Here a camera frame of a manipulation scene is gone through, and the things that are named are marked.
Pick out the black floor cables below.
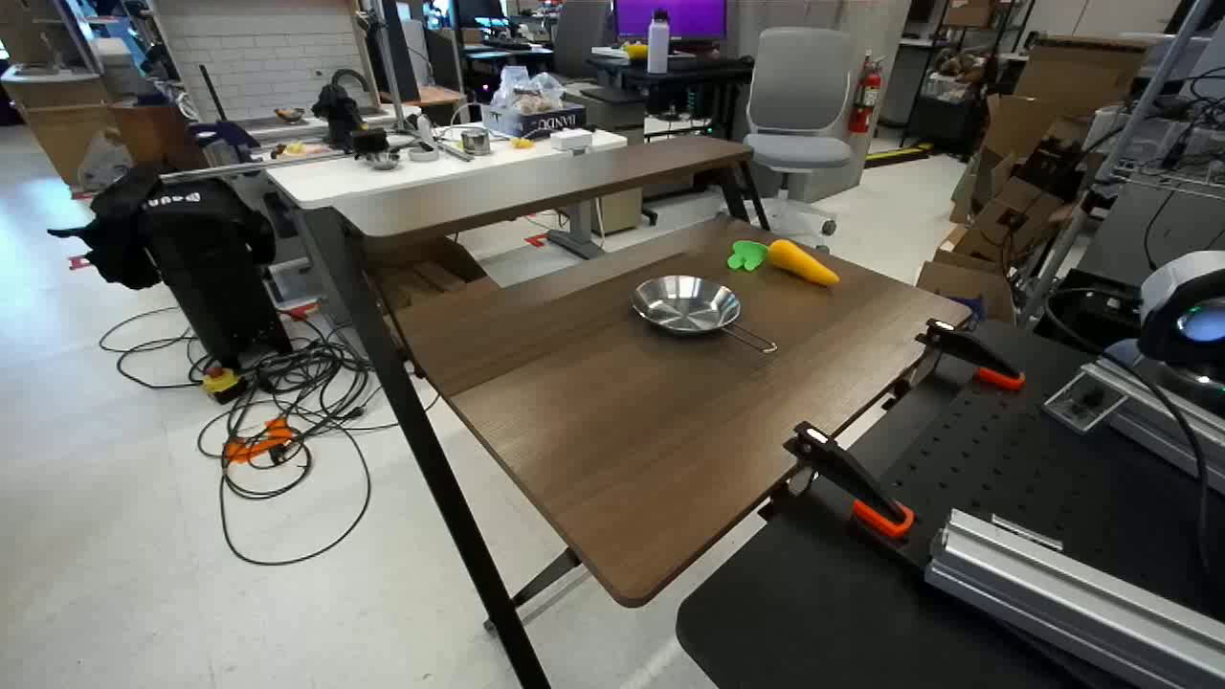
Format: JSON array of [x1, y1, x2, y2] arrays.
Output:
[[97, 302, 378, 569]]

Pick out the orange-black bar clamp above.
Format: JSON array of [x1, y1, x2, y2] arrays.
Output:
[[918, 316, 1028, 393], [785, 420, 915, 542]]

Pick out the cardboard boxes pile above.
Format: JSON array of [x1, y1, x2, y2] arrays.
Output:
[[918, 39, 1149, 316]]

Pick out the far orange-black bar clamp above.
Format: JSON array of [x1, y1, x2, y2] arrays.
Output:
[[918, 316, 1028, 393]]

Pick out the purple monitor screen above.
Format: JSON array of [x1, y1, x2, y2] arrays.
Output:
[[613, 0, 729, 39]]

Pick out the grey office chair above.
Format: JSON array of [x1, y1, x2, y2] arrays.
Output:
[[742, 28, 855, 244]]

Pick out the silver metal pan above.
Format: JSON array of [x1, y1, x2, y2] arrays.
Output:
[[633, 277, 777, 357]]

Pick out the aluminium extrusion rail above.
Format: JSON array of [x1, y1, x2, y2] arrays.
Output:
[[925, 508, 1225, 689]]

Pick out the red fire extinguisher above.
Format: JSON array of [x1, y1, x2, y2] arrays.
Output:
[[846, 52, 886, 135]]

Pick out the black perforated table mat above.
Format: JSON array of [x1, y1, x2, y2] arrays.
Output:
[[677, 323, 1225, 689]]

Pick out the near orange-black bar clamp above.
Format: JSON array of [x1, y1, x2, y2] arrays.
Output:
[[785, 420, 915, 542]]

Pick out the black bag on stand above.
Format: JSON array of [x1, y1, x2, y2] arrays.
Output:
[[65, 168, 290, 367]]

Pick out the orange plug connector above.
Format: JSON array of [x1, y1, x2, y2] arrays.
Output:
[[221, 418, 296, 462]]

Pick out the white bottle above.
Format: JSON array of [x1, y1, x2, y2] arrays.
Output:
[[649, 6, 669, 73]]

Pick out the white-black robot base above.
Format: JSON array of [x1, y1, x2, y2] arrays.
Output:
[[1044, 250, 1225, 492]]

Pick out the orange plush carrot toy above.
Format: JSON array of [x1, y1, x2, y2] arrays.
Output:
[[729, 239, 837, 287]]

